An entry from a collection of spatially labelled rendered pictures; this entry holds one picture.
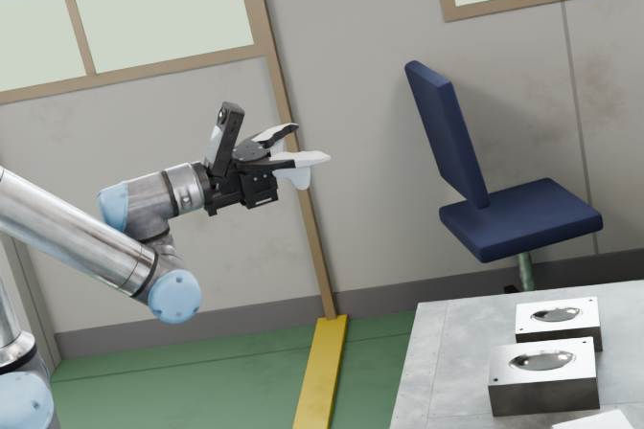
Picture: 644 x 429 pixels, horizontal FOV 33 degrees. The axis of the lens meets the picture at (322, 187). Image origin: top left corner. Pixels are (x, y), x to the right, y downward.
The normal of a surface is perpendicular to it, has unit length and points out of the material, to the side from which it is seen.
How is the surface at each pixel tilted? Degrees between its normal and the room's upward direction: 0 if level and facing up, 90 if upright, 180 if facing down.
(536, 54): 90
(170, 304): 90
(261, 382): 0
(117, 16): 90
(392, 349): 0
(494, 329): 0
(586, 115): 90
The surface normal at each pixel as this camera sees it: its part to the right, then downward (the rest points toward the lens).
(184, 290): 0.32, 0.25
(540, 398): -0.18, 0.36
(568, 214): -0.21, -0.92
